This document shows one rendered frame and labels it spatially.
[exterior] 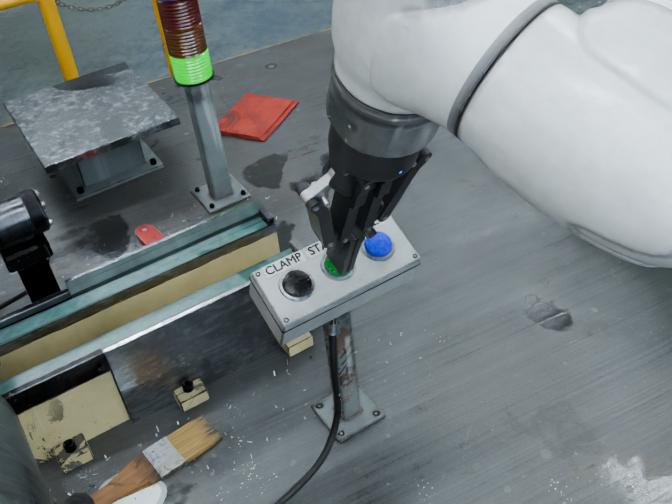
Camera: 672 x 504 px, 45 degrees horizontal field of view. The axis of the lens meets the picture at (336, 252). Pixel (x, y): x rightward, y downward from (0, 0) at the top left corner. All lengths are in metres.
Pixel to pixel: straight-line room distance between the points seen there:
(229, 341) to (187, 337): 0.07
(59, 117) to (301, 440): 0.78
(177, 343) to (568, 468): 0.49
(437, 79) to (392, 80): 0.04
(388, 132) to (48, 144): 0.95
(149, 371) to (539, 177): 0.68
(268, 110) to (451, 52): 1.16
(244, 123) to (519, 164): 1.15
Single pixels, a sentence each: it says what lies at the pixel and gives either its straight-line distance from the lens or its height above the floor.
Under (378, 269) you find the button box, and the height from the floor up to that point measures 1.06.
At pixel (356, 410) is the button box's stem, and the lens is 1.03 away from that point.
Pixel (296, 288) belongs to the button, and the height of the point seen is 1.07.
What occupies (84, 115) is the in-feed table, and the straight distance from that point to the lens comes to 1.51.
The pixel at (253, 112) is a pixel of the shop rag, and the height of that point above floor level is 0.81.
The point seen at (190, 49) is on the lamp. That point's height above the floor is 1.09.
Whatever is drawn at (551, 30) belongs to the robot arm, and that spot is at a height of 1.41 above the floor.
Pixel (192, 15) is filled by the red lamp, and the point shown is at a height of 1.14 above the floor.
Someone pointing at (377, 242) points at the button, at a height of 1.07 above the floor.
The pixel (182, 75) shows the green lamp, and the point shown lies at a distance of 1.28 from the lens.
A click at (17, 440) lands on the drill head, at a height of 1.07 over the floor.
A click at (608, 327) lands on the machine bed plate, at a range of 1.16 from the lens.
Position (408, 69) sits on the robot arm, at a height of 1.38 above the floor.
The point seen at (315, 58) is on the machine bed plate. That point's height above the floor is 0.80.
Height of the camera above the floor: 1.62
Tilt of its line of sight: 40 degrees down
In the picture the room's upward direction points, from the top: 7 degrees counter-clockwise
